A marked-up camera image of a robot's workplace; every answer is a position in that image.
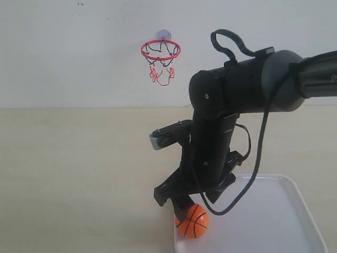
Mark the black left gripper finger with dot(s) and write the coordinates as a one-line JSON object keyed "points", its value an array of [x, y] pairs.
{"points": [[181, 206]]}

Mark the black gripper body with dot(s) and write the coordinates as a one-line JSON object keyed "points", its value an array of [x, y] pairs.
{"points": [[206, 165]]}

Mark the small orange basketball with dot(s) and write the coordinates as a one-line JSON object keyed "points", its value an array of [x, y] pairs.
{"points": [[195, 224]]}

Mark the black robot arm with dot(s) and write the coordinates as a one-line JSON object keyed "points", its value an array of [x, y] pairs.
{"points": [[276, 82]]}

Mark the red mini basketball hoop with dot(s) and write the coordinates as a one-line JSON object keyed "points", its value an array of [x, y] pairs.
{"points": [[160, 55]]}

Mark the white plastic tray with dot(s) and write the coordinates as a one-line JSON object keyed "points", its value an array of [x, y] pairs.
{"points": [[271, 217]]}

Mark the clear suction cup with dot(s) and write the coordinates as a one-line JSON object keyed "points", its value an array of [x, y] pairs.
{"points": [[164, 35]]}

